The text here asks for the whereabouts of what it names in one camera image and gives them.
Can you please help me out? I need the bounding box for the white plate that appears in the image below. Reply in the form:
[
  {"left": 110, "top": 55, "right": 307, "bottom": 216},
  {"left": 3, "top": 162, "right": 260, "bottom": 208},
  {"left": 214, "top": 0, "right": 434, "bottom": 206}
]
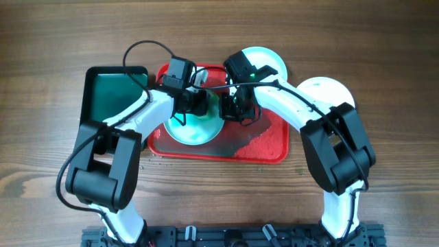
[
  {"left": 163, "top": 91, "right": 224, "bottom": 145},
  {"left": 297, "top": 77, "right": 355, "bottom": 107},
  {"left": 223, "top": 47, "right": 288, "bottom": 99}
]

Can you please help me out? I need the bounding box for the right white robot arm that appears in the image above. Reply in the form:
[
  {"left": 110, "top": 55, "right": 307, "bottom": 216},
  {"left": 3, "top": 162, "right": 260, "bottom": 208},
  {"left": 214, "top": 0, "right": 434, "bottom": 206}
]
[{"left": 220, "top": 47, "right": 376, "bottom": 246}]

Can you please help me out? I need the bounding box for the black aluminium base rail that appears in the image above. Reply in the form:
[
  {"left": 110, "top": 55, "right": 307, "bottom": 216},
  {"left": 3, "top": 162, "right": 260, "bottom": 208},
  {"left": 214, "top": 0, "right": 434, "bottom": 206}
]
[{"left": 80, "top": 223, "right": 387, "bottom": 247}]

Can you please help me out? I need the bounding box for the dark green tray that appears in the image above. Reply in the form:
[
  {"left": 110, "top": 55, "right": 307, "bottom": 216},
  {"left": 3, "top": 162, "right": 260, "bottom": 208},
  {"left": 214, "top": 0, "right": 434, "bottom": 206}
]
[{"left": 80, "top": 66, "right": 148, "bottom": 124}]

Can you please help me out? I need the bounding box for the red plastic tray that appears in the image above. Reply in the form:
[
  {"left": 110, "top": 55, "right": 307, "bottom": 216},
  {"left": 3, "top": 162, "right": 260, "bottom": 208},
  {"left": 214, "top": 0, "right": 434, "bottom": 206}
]
[{"left": 147, "top": 62, "right": 290, "bottom": 165}]

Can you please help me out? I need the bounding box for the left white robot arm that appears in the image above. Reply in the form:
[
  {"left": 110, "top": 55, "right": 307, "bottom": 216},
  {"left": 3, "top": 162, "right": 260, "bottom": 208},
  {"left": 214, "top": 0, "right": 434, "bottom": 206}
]
[{"left": 56, "top": 56, "right": 207, "bottom": 246}]

